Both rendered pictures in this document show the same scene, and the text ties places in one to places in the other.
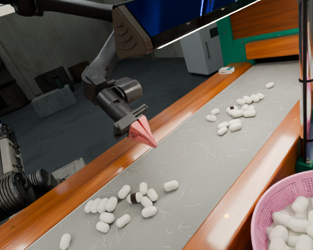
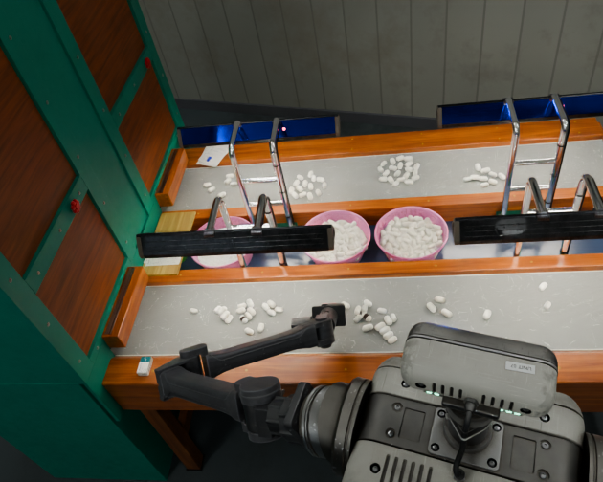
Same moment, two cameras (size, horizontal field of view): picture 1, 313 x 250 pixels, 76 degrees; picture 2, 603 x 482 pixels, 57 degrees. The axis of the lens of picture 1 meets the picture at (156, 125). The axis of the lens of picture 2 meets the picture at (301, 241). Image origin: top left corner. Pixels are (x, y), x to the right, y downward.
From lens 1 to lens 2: 1.86 m
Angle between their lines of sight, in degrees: 97
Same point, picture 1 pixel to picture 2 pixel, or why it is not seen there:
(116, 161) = (351, 356)
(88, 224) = (400, 331)
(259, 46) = (125, 322)
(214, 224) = (355, 270)
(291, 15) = (104, 285)
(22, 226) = not seen: hidden behind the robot
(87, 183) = (383, 356)
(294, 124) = (267, 271)
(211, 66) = not seen: outside the picture
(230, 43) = (89, 364)
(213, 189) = (333, 288)
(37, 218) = not seen: hidden behind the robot
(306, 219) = (330, 254)
